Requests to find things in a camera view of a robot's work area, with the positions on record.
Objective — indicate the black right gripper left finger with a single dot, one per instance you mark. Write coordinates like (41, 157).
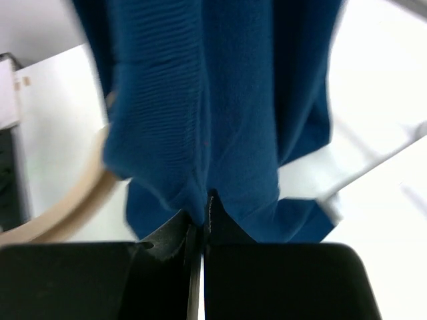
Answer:
(149, 279)

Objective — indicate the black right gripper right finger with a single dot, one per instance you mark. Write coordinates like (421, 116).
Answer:
(244, 279)

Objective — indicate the wooden hanger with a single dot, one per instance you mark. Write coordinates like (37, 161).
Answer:
(64, 219)

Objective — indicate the blue printed t-shirt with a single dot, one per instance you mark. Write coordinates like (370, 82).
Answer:
(211, 98)

